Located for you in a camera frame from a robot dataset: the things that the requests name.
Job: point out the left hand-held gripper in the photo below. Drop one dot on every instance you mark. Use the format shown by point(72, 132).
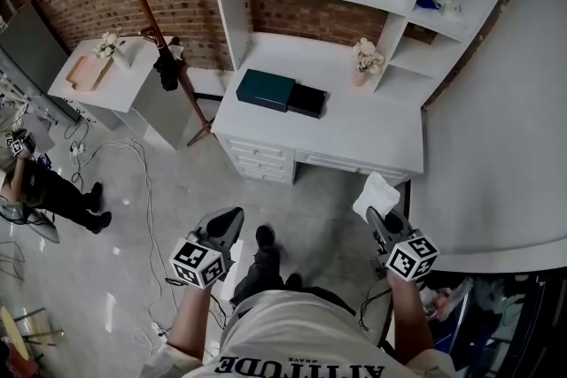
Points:
point(195, 263)

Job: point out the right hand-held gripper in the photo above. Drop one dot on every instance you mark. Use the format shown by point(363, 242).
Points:
point(412, 259)

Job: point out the dark teal box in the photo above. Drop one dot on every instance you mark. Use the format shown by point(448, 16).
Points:
point(266, 86)

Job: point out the person's right forearm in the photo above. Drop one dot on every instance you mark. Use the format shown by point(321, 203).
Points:
point(409, 314)

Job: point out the person's left forearm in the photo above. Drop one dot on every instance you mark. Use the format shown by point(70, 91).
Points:
point(190, 323)

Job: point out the person's left black shoe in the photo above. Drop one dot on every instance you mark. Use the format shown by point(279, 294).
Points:
point(266, 236)

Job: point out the person's black trousers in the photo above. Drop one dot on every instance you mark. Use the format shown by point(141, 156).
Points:
point(261, 274)

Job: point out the white drawer desk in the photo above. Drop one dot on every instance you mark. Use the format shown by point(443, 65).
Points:
point(354, 128)

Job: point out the white power strip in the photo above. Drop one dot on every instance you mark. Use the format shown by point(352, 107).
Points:
point(77, 149)
point(157, 329)

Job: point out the person's cream printed shirt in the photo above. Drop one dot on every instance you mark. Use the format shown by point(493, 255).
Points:
point(301, 332)

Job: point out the black framed glass door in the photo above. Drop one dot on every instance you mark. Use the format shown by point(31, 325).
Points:
point(522, 323)

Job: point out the small white desk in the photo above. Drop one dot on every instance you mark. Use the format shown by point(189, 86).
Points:
point(133, 84)

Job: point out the black folded umbrella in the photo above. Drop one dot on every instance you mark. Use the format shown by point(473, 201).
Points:
point(167, 66)

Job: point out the pink vase with pale flowers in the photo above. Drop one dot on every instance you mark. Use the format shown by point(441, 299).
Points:
point(367, 57)

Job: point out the grey metal chair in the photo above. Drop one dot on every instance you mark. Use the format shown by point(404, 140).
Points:
point(40, 228)

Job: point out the pink wooden tray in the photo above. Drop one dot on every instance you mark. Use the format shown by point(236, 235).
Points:
point(86, 73)

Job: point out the white vase with white flowers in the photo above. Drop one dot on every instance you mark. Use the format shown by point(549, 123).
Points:
point(106, 46)

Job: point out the blue and white plush toy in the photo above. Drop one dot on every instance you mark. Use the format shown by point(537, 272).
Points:
point(438, 2)

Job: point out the yellow round table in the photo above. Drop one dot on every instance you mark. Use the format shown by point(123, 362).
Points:
point(9, 332)

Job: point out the brown wooden coat rack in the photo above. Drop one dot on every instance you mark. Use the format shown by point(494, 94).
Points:
point(142, 0)

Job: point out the grey cabinet panel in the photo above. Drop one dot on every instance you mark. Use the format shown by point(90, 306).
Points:
point(31, 57)

